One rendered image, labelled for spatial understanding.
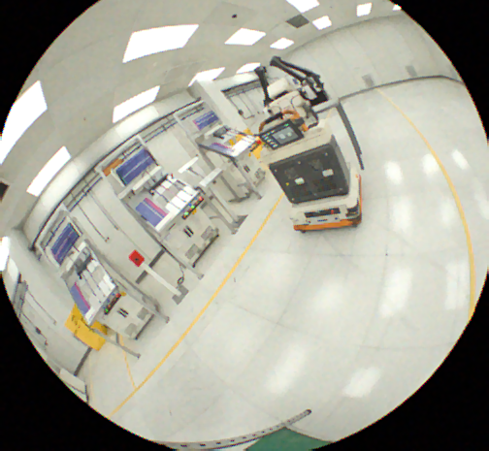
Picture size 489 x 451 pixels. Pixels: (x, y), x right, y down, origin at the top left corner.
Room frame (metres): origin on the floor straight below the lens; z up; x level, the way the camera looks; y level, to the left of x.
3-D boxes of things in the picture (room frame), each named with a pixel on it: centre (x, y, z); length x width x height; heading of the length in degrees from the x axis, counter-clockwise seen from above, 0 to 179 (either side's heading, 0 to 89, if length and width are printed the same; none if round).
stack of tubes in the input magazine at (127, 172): (2.30, 0.84, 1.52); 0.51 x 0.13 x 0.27; 125
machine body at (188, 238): (2.37, 0.96, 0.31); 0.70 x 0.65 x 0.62; 125
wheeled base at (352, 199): (1.23, -0.68, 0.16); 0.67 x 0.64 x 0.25; 129
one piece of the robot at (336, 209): (1.00, -0.44, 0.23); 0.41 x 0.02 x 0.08; 39
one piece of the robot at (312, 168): (1.17, -0.60, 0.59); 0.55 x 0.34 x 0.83; 39
